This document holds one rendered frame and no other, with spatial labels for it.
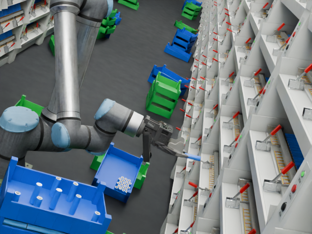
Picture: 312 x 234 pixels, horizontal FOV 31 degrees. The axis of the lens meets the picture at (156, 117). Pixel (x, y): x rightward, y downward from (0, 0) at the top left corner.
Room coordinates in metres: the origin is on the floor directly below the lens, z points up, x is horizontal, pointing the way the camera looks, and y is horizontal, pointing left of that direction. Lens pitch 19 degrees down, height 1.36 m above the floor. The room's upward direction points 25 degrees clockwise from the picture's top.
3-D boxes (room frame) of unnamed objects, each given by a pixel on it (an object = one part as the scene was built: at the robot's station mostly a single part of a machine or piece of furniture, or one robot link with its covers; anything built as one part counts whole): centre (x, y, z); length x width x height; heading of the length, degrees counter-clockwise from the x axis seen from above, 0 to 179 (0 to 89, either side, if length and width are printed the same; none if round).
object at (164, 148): (1.94, -0.08, 0.60); 0.09 x 0.05 x 0.02; 89
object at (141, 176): (2.85, 0.07, 0.04); 0.30 x 0.20 x 0.08; 92
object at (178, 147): (1.94, -0.13, 0.62); 0.09 x 0.03 x 0.06; 89
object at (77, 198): (1.44, 0.11, 0.52); 0.02 x 0.02 x 0.06
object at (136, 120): (1.96, 0.06, 0.63); 0.10 x 0.05 x 0.09; 4
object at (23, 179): (1.42, 0.17, 0.52); 0.30 x 0.20 x 0.08; 109
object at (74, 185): (1.50, 0.14, 0.52); 0.02 x 0.02 x 0.06
